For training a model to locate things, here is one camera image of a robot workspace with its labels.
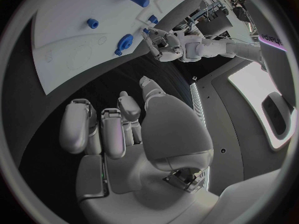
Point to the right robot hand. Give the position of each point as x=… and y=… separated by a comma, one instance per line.
x=172, y=127

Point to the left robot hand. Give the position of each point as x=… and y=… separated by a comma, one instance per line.
x=171, y=41

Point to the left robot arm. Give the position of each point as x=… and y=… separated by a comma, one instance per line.
x=210, y=48

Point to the white task board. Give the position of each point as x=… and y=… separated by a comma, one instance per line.
x=70, y=22

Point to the small blue block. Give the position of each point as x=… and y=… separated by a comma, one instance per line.
x=146, y=30

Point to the blue plug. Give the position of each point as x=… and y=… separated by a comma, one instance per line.
x=153, y=19

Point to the grey equipment rack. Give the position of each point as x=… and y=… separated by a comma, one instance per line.
x=210, y=18

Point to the blue gear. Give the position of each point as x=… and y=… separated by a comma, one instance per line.
x=125, y=42

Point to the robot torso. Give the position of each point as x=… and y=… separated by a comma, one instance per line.
x=224, y=115

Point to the short blue hollow cylinder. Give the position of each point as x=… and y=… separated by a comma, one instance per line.
x=92, y=23

